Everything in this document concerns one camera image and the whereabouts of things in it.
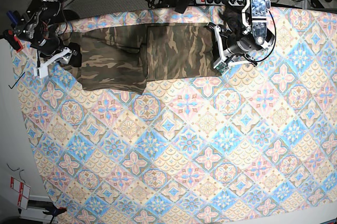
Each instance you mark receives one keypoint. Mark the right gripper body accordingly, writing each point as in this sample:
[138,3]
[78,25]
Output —
[44,61]

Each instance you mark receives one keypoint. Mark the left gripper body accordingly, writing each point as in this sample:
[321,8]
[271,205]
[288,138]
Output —
[231,50]

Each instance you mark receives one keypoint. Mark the camouflage T-shirt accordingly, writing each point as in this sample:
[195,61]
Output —
[129,57]

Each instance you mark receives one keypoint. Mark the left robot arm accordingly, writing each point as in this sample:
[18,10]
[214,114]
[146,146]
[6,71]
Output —
[252,19]

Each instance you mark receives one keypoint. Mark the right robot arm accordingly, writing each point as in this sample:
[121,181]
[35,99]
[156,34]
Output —
[38,26]

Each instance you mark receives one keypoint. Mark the black hex key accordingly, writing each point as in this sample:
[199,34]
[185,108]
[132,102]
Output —
[13,85]

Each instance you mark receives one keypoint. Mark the red black clamp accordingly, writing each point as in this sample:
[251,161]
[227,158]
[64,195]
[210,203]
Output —
[13,40]

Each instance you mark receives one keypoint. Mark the white power strip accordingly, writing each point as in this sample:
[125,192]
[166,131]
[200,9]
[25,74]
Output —
[238,3]

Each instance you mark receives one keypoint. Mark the patterned tile tablecloth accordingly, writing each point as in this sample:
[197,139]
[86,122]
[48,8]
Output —
[257,142]

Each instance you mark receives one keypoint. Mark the red white label tag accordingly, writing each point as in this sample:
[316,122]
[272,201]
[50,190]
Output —
[22,192]

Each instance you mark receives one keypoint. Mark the black orange bottom clamp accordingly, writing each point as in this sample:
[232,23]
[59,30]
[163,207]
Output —
[54,212]

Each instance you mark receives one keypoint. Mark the blue clamp handle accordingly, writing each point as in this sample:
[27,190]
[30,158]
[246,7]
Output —
[14,17]

